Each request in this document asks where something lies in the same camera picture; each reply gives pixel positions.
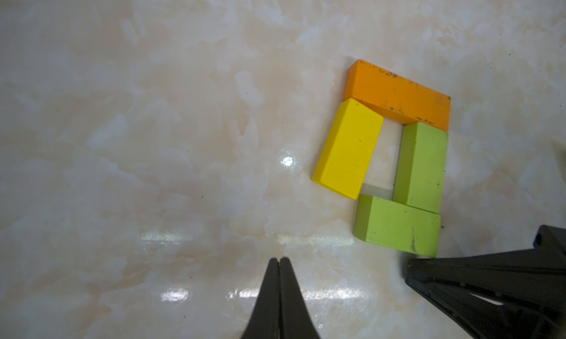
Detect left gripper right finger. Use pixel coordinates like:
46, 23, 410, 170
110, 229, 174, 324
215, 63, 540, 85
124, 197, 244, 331
279, 257, 320, 339

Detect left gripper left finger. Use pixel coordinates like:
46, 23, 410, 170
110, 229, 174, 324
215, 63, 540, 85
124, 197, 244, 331
241, 258, 280, 339

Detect small yellow block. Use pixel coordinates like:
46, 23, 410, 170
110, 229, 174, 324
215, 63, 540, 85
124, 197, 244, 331
312, 99, 384, 200

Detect lime green block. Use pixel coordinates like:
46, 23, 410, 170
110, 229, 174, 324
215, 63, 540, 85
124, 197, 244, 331
353, 194, 441, 258
393, 122, 448, 214

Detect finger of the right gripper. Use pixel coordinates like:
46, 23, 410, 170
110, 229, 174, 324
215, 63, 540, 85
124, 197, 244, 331
405, 225, 565, 338

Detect orange long block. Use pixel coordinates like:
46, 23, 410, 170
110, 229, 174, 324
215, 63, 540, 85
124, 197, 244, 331
343, 60, 451, 132

